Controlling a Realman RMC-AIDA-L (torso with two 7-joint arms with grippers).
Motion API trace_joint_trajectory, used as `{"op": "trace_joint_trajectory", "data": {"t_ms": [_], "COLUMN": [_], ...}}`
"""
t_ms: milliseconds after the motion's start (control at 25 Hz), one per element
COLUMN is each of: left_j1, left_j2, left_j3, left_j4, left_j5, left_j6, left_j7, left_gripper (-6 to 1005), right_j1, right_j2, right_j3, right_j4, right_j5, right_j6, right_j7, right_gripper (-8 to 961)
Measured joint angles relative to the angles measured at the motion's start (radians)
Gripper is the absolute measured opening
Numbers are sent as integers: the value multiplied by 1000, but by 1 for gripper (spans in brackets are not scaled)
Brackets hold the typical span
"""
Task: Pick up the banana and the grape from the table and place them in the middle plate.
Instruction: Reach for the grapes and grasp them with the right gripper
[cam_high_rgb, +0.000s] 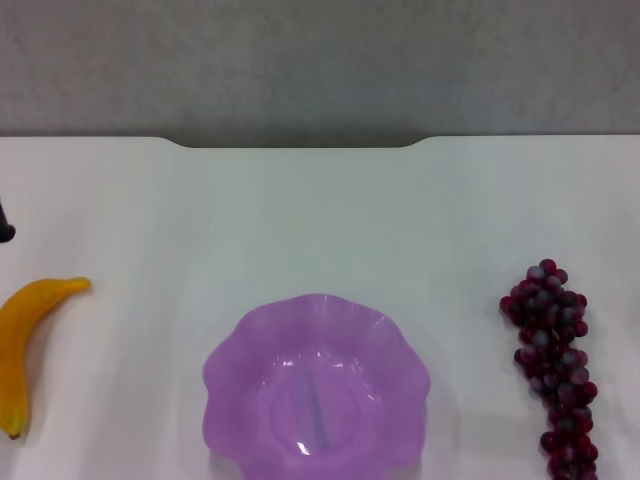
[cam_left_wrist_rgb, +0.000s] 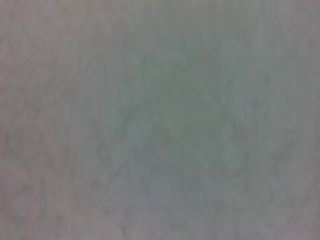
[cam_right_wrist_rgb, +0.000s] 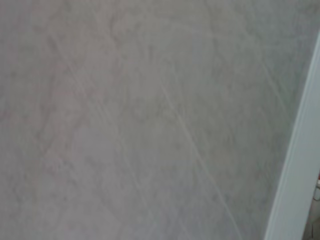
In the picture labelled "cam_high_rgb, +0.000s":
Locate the yellow banana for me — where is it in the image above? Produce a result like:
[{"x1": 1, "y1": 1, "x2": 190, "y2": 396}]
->
[{"x1": 0, "y1": 276, "x2": 93, "y2": 441}]

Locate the dark red grape bunch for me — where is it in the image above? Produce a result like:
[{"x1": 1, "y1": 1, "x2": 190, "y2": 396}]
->
[{"x1": 498, "y1": 258, "x2": 600, "y2": 480}]

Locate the purple wavy plastic plate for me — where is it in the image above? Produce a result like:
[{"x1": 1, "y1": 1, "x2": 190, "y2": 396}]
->
[{"x1": 201, "y1": 293, "x2": 432, "y2": 480}]

